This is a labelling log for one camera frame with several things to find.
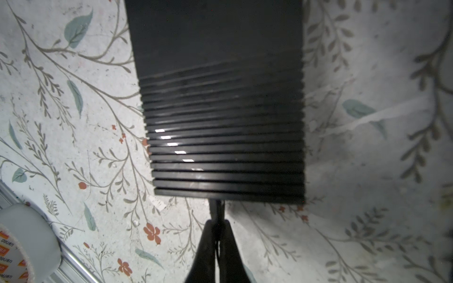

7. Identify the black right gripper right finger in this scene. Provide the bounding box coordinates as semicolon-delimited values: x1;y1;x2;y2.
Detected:
218;220;251;283

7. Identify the white tape roll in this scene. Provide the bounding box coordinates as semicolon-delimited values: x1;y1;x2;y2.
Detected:
1;204;61;283

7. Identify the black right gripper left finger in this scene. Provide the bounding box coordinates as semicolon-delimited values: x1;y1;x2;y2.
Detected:
185;220;215;283

